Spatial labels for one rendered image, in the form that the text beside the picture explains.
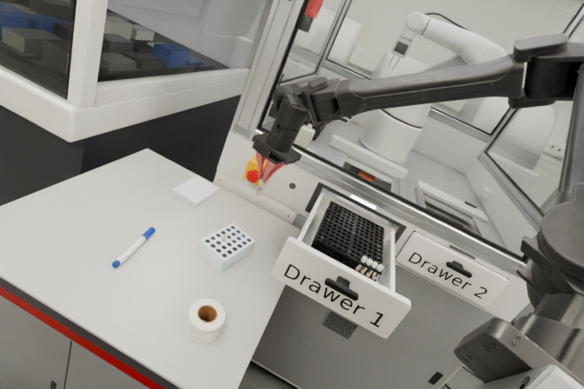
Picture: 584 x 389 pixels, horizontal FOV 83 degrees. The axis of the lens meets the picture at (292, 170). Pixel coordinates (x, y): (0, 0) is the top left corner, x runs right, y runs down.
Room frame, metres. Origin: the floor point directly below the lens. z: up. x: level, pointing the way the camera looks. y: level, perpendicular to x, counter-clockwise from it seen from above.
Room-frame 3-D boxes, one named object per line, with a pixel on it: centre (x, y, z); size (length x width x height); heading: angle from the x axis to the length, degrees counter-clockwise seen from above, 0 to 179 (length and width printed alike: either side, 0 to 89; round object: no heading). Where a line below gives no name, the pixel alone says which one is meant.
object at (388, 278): (0.78, -0.22, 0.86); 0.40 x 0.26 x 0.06; 173
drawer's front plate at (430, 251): (0.85, -0.55, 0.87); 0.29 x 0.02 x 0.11; 83
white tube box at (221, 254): (0.66, 0.07, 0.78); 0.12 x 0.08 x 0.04; 158
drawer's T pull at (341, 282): (0.54, -0.19, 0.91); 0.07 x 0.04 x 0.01; 83
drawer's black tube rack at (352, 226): (0.77, -0.22, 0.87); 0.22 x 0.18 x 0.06; 173
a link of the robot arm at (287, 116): (0.68, 0.05, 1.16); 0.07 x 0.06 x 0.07; 24
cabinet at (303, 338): (1.36, -0.34, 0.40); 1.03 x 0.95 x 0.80; 83
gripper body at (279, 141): (0.68, 0.05, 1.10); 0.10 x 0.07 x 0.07; 68
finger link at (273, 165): (0.68, 0.06, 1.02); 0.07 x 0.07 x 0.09; 68
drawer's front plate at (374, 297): (0.57, -0.20, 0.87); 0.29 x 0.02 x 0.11; 83
